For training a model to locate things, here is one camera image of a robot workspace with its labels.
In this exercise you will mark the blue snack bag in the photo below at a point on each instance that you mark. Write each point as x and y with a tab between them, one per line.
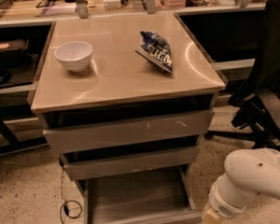
156	50

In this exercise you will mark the grey drawer cabinet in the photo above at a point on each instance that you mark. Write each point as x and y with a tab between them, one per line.
120	84

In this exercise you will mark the grey drawer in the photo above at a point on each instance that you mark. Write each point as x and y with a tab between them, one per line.
132	163
151	197
129	131

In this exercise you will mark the black office chair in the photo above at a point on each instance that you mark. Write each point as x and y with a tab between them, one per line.
258	99

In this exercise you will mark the white bowl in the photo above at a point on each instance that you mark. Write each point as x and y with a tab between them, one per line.
74	56

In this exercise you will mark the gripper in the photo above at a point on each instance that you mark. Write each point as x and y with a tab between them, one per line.
224	205

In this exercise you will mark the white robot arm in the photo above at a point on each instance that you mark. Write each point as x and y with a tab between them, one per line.
248	175

